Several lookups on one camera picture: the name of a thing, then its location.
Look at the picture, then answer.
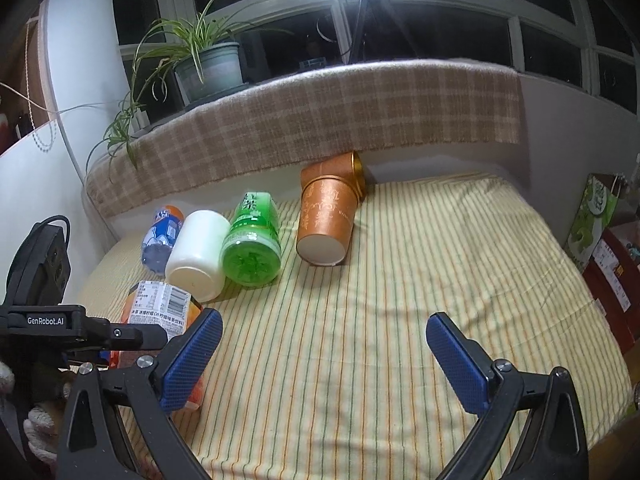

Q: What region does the green white paper bag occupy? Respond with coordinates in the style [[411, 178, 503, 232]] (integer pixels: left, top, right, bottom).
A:
[[564, 174, 626, 273]]

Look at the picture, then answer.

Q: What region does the red cardboard box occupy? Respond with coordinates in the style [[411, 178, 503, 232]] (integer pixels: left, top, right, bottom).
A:
[[582, 221, 640, 354]]

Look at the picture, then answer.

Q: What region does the striped yellow bed sheet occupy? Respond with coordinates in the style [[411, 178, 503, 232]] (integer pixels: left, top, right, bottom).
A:
[[74, 171, 634, 480]]

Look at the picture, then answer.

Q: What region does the green potted spider plant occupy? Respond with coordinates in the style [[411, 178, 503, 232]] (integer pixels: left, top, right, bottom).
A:
[[85, 0, 292, 170]]

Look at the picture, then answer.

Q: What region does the white plastic cup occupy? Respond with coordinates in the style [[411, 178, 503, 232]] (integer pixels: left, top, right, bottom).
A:
[[165, 210, 230, 304]]

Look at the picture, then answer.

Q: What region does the orange label cup bottle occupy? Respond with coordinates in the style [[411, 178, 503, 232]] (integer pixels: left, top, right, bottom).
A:
[[108, 281, 205, 412]]

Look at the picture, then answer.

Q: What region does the plaid beige cloth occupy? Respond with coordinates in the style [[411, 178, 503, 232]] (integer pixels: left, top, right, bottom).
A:
[[86, 60, 523, 218]]

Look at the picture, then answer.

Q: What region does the blue orange label bottle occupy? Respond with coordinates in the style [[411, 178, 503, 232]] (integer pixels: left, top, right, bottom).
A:
[[141, 205, 184, 276]]

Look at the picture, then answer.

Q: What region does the orange paper cup front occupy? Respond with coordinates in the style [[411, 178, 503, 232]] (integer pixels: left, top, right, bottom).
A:
[[296, 176, 359, 266]]

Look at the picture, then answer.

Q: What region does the green tea bottle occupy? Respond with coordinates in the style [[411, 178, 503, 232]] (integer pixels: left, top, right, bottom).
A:
[[221, 192, 282, 287]]

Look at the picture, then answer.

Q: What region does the white gloved hand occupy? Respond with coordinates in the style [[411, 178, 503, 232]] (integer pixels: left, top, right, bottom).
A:
[[1, 362, 76, 472]]

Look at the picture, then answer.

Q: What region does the orange gold cup back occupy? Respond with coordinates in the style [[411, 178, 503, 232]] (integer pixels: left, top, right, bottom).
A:
[[300, 151, 367, 202]]

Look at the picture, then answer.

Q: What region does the white bead cord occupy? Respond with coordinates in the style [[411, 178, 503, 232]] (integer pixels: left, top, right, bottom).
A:
[[22, 16, 57, 154]]

